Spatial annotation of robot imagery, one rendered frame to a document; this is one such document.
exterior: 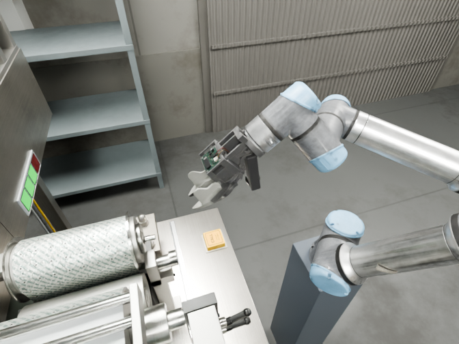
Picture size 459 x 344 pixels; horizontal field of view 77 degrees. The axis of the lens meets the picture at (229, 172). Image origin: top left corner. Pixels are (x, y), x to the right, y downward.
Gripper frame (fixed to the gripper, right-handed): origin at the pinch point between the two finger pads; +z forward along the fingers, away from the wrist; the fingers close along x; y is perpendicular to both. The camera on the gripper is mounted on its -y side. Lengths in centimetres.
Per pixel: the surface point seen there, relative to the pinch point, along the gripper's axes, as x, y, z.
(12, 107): -56, 34, 36
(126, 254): 6.3, 7.7, 17.5
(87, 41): -154, 14, 32
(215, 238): -14.8, -36.1, 20.6
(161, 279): 6.7, -7.1, 22.6
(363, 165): -111, -218, -52
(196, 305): 28.9, 12.1, -2.2
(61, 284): 6.9, 14.3, 31.5
